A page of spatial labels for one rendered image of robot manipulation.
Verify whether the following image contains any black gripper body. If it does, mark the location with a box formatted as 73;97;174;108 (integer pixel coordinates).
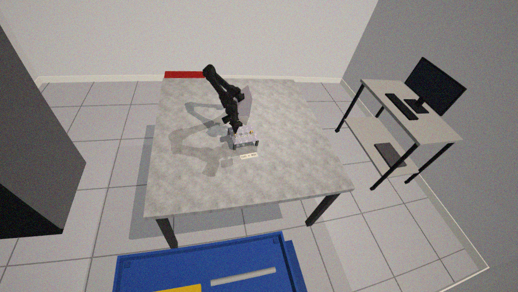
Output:
230;111;243;128

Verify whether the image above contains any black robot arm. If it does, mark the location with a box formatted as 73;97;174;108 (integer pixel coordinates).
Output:
203;64;245;124

